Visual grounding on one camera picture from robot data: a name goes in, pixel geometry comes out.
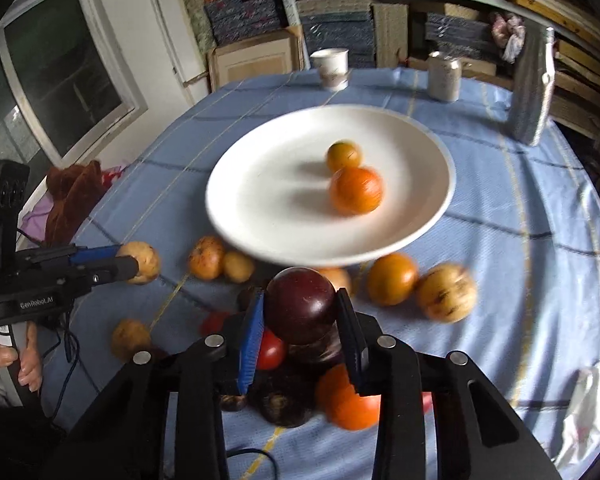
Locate green patterned panel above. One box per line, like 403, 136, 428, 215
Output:
176, 0, 216, 53

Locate pale yellow round fruit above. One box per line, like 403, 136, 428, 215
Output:
117, 241, 161, 286

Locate white framed window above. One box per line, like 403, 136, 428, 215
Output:
0, 0, 148, 171

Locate dark stool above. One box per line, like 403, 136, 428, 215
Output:
577, 130, 600, 196

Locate purple cloth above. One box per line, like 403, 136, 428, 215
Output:
20, 195, 56, 246

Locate flat tan woven box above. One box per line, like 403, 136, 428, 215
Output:
295, 0, 373, 16

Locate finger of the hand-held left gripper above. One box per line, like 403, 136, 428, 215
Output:
85, 256, 139, 286
70, 245, 125, 265

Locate black cable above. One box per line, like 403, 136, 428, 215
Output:
227, 447, 281, 480
45, 310, 88, 423

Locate white wall stick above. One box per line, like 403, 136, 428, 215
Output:
147, 0, 193, 91

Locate stack of dark grey boxes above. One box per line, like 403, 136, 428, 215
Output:
424, 10, 503, 61

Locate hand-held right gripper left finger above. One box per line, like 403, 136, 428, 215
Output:
42, 291, 266, 480

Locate light wooden framed panel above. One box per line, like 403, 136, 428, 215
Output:
207, 27, 306, 93

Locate person's left hand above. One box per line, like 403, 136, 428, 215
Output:
0, 322, 45, 392

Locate upright tan woven boxes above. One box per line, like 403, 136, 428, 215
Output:
372, 2, 411, 68

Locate orange mandarin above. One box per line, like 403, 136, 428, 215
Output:
315, 362, 383, 432
328, 166, 384, 216

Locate pink crumpled cloth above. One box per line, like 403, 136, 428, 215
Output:
490, 10, 528, 63

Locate small tan round fruit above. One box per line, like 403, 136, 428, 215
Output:
222, 251, 256, 283

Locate brown cloth heap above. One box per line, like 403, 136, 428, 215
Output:
45, 160, 106, 246

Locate stack of dark blue boxes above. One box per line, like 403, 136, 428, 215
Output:
299, 7, 378, 68

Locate silver drink can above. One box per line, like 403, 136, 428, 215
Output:
426, 51, 462, 103

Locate white paper cup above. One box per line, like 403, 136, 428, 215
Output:
310, 48, 351, 92

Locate large dark red plum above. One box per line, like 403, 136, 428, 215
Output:
264, 267, 339, 346

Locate small yellow-orange fruit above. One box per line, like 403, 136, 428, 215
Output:
326, 141, 362, 173

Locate pale orange round fruit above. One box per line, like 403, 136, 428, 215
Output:
320, 267, 353, 296

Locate silver metal bottle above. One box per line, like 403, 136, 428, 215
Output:
507, 27, 557, 147

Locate dark purple passion fruit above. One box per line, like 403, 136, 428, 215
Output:
250, 370, 321, 428
286, 327, 343, 366

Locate red patterned cloth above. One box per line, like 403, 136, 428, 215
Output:
100, 165, 131, 188

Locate stack of blue floral boxes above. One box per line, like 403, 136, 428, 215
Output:
202, 0, 288, 46

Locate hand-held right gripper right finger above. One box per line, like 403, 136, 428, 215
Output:
334, 287, 563, 480

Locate white plate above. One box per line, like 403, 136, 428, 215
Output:
206, 104, 456, 267

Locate yellow red-speckled fruit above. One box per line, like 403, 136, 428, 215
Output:
188, 236, 226, 281
111, 319, 152, 362

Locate small red tomato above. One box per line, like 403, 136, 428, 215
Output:
200, 311, 233, 337

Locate large yellow speckled fruit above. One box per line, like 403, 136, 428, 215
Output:
416, 262, 478, 323

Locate white plastic bag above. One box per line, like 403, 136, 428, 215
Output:
555, 366, 600, 468

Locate stack of light wooden boxes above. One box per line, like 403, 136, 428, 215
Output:
505, 0, 600, 136

